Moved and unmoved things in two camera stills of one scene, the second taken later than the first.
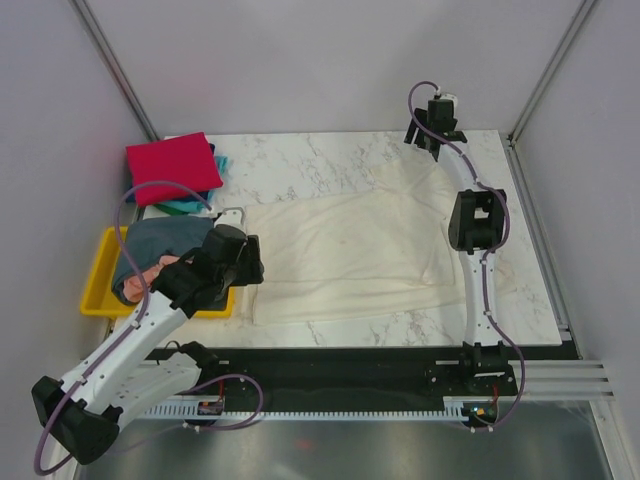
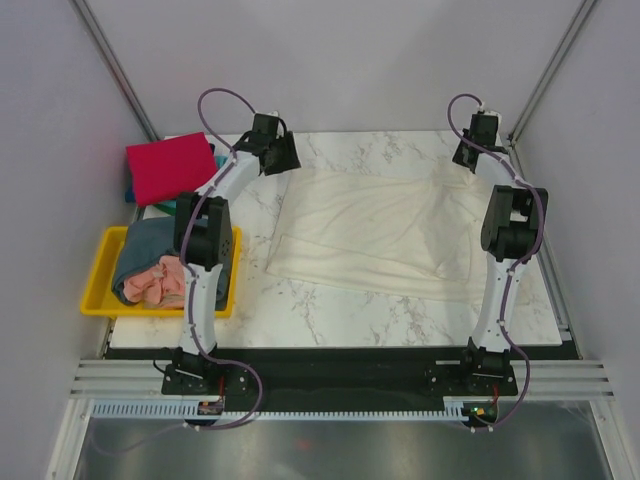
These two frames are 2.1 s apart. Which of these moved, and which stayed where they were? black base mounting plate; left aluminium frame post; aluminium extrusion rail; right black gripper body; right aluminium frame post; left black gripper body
Moved: right black gripper body; left black gripper body
Stayed: black base mounting plate; left aluminium frame post; aluminium extrusion rail; right aluminium frame post
